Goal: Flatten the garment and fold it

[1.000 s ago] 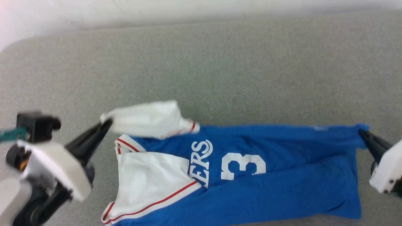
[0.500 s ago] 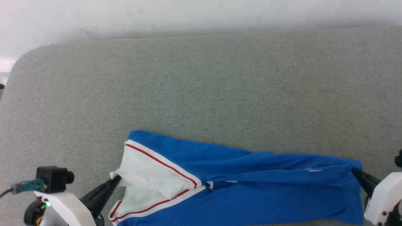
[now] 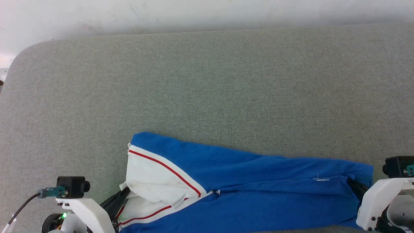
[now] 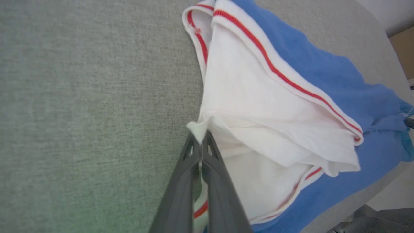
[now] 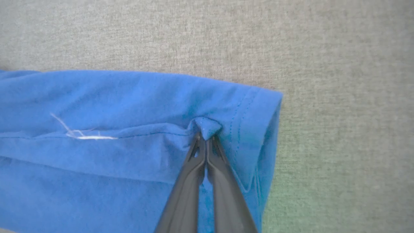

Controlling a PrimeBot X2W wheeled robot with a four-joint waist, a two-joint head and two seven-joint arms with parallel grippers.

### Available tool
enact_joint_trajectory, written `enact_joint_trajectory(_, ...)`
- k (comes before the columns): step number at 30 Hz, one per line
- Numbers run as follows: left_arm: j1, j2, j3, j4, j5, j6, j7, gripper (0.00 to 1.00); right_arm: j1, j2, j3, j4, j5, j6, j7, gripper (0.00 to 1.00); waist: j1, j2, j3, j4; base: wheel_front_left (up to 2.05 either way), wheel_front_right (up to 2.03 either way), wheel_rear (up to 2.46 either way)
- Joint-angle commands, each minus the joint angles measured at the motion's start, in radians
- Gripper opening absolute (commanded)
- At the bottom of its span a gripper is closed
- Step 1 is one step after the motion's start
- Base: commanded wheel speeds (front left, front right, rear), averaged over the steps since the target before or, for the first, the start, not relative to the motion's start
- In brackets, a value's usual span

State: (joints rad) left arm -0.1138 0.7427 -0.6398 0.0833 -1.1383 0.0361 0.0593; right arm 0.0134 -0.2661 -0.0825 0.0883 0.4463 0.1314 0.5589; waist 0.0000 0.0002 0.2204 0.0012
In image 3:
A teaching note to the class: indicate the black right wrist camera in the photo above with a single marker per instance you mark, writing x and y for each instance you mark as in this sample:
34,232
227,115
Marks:
396,165

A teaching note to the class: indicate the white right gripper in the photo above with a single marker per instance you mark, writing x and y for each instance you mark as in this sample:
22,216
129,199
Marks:
375,200

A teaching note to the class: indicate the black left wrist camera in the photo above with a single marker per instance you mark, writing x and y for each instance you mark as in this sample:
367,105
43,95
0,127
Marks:
72,186

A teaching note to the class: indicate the teal left camera connector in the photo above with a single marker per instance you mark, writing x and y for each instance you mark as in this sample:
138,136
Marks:
51,192

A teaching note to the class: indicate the blue garment with white sleeves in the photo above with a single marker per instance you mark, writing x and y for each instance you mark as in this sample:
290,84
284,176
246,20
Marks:
258,200

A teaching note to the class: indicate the teal camera connector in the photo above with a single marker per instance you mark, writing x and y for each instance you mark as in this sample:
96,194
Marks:
51,192
410,170

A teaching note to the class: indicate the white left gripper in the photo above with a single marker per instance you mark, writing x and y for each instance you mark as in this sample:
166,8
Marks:
87,213

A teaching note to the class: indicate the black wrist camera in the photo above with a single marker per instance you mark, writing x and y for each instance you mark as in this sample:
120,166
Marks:
72,186
396,165

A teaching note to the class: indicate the teal right camera connector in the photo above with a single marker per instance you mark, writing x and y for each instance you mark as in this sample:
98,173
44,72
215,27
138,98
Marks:
410,170

